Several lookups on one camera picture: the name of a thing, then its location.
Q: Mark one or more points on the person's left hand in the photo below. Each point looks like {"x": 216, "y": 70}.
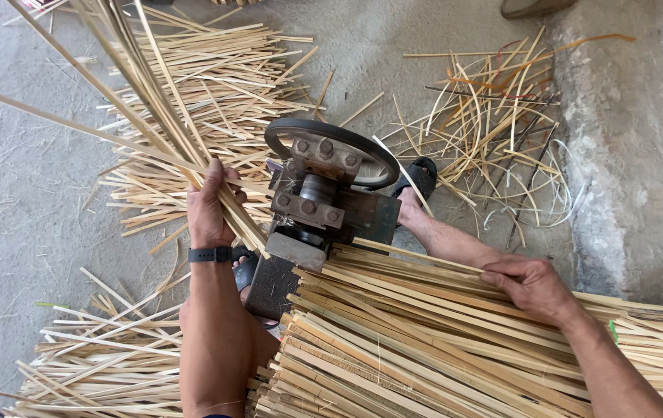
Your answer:
{"x": 206, "y": 212}

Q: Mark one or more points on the person's right hand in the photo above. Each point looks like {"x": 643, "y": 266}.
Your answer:
{"x": 538, "y": 287}

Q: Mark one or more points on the person's left fingers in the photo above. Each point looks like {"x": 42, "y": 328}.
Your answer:
{"x": 228, "y": 179}

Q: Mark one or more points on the bundle of long bamboo strips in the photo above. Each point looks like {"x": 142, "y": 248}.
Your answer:
{"x": 151, "y": 98}

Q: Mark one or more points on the black machine handwheel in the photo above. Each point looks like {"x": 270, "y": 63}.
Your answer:
{"x": 285, "y": 129}

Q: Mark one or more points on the black wristband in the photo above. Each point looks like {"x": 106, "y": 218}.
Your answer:
{"x": 209, "y": 254}

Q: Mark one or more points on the rusty bamboo splitting machine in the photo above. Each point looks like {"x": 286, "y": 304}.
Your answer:
{"x": 308, "y": 209}

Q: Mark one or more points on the heap of split bamboo strips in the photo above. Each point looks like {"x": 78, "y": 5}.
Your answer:
{"x": 238, "y": 87}

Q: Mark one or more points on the black left sandal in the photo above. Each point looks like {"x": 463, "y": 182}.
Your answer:
{"x": 244, "y": 277}

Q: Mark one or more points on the black sandal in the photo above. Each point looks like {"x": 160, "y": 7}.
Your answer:
{"x": 421, "y": 177}
{"x": 244, "y": 277}

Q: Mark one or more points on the black right sandal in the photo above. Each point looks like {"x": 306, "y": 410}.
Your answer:
{"x": 421, "y": 177}

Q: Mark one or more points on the green bamboo sliver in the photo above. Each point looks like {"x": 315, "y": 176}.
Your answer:
{"x": 51, "y": 305}

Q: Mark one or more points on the pile of thin bamboo slivers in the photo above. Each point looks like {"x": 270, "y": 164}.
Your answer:
{"x": 105, "y": 360}

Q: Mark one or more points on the person's right leg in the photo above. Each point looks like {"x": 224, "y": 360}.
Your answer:
{"x": 445, "y": 235}

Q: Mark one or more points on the stack of thick bamboo slats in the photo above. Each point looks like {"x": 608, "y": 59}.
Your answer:
{"x": 413, "y": 348}

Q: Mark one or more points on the heap of curly bamboo scraps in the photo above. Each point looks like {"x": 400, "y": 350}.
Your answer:
{"x": 482, "y": 133}

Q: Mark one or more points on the green plastic strip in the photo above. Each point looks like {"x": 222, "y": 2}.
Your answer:
{"x": 614, "y": 332}

